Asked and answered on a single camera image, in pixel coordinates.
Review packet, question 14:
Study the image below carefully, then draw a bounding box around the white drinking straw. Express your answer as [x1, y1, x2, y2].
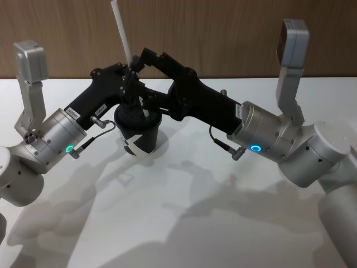
[109, 0, 150, 118]

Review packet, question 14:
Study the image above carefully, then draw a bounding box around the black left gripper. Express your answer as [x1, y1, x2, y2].
[64, 63, 143, 131]

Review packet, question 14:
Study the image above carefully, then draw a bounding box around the thin dark right gripper cable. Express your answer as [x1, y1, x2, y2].
[209, 125, 247, 161]

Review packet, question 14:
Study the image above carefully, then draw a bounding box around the black paper cup white print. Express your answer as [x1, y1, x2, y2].
[113, 102, 163, 157]

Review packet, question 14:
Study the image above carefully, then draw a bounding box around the thin dark gripper cable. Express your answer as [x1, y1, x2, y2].
[71, 116, 117, 160]
[209, 125, 247, 161]

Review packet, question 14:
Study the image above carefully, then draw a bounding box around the thin dark left gripper cable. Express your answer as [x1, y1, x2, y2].
[71, 116, 117, 160]

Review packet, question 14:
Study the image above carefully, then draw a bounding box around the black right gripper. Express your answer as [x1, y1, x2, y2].
[132, 47, 243, 135]

